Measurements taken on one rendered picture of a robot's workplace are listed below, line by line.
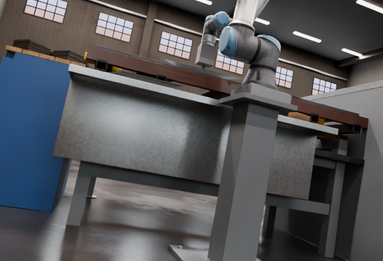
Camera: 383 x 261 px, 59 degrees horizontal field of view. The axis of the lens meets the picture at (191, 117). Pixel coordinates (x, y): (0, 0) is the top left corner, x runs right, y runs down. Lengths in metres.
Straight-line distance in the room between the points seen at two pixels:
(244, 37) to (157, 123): 0.57
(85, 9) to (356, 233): 11.95
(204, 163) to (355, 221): 0.98
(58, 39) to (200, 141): 11.32
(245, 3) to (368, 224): 1.36
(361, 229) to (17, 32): 12.00
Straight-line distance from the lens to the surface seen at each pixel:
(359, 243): 2.19
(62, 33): 12.80
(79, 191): 1.68
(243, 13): 1.46
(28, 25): 12.94
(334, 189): 2.16
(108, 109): 1.58
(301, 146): 1.90
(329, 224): 2.17
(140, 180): 1.70
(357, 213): 2.21
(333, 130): 1.82
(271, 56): 1.45
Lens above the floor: 0.39
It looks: 7 degrees up
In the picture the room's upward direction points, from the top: 11 degrees clockwise
